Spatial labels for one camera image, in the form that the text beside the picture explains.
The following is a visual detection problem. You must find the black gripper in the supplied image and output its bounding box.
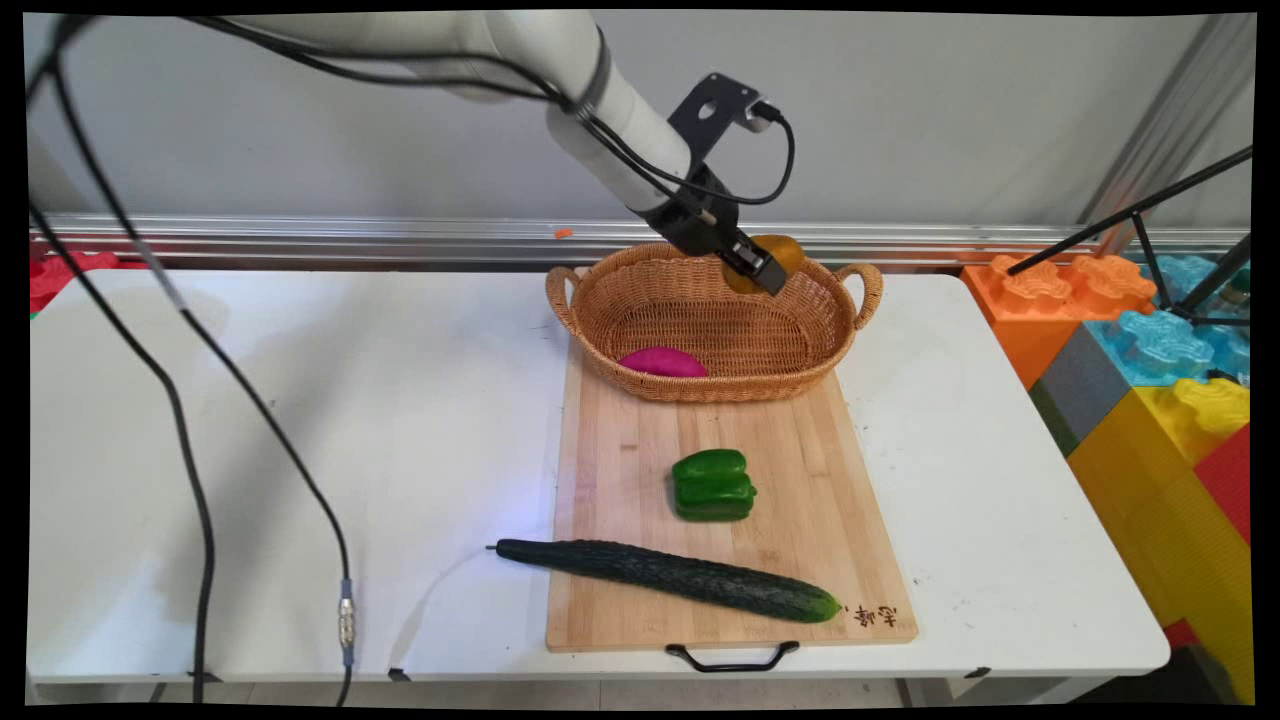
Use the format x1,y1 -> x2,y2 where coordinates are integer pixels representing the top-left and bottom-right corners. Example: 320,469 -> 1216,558
643,163 -> 791,297

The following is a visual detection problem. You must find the yellow round fruit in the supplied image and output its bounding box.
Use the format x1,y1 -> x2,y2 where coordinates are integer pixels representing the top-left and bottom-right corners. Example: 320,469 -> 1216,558
722,234 -> 807,296

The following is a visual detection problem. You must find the woven wicker basket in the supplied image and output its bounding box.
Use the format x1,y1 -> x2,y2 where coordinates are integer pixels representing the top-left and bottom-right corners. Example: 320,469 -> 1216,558
546,242 -> 885,404

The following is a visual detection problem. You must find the purple sweet potato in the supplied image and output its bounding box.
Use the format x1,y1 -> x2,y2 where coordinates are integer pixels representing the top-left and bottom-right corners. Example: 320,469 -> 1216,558
617,346 -> 709,379

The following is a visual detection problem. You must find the green bell pepper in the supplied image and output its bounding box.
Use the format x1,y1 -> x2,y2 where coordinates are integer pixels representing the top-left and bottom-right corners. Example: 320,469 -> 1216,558
671,449 -> 758,523

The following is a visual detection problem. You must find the wooden cutting board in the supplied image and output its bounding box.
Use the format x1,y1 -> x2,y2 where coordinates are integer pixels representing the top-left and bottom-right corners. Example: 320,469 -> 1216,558
546,340 -> 919,673

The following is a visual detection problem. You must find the orange foam block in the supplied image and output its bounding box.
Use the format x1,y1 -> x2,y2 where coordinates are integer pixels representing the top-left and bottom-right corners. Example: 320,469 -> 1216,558
962,253 -> 1159,391

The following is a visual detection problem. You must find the long green cucumber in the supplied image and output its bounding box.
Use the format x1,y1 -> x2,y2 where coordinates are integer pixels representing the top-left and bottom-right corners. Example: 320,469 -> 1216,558
486,538 -> 843,625

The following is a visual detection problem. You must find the grey foam block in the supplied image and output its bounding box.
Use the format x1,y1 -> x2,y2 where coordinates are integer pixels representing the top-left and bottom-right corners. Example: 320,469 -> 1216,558
1030,325 -> 1133,458

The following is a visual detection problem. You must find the light blue foam block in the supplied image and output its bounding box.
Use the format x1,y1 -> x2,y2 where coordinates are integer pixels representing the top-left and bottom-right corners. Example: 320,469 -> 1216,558
1085,255 -> 1253,388

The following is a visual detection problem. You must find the black tripod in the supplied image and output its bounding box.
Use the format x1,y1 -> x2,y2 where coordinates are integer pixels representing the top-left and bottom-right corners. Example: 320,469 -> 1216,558
1005,145 -> 1256,331

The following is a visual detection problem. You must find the red foam block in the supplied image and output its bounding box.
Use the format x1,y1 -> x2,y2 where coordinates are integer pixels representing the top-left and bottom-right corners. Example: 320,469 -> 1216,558
1193,425 -> 1253,548
30,250 -> 123,313

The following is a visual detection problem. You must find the black camera cable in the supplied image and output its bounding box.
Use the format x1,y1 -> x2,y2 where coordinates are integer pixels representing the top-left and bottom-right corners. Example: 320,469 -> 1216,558
575,100 -> 798,208

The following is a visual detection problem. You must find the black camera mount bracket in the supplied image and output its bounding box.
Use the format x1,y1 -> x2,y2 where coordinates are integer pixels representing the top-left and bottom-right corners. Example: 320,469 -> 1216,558
668,72 -> 766,161

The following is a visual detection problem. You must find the aluminium rail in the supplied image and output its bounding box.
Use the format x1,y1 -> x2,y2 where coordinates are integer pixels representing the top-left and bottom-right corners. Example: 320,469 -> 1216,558
30,212 -> 1251,269

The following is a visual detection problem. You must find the aluminium frame post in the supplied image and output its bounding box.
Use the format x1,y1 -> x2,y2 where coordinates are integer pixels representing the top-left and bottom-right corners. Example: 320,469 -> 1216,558
1075,15 -> 1256,256

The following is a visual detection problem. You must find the black cable with metal connector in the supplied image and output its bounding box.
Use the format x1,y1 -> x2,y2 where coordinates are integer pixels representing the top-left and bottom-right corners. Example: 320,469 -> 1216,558
45,15 -> 356,706

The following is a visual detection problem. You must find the thick black cable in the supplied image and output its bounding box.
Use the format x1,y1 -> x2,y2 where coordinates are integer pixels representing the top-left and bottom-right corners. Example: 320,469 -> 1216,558
28,205 -> 216,706

